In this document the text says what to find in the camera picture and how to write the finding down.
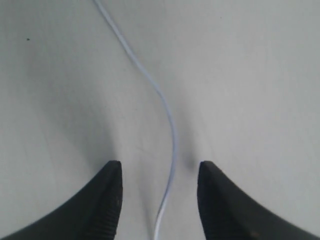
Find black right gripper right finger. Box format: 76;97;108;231
197;161;318;240

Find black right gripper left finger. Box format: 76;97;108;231
5;160;123;240

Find white wired earphones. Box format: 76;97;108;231
94;0;178;240

